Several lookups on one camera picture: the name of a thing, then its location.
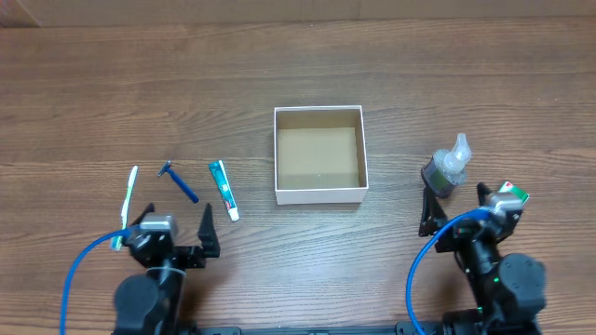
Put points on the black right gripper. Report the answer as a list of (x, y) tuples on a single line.
[(430, 214)]

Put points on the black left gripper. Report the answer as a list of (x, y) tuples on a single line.
[(196, 254)]

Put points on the clear pump soap bottle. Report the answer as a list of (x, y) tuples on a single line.
[(447, 168)]

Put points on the green Dettol soap bar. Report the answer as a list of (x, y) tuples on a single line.
[(509, 187)]

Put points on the green toothpaste tube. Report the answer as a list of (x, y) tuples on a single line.
[(219, 174)]

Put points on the green white toothbrush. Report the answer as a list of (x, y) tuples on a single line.
[(116, 243)]

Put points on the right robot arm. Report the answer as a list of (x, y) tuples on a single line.
[(509, 290)]

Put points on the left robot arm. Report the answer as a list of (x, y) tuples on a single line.
[(149, 304)]

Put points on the blue disposable razor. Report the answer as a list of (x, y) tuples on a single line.
[(166, 169)]

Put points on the white cardboard box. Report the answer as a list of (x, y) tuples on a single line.
[(320, 155)]

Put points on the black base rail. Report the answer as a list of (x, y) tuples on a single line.
[(401, 328)]

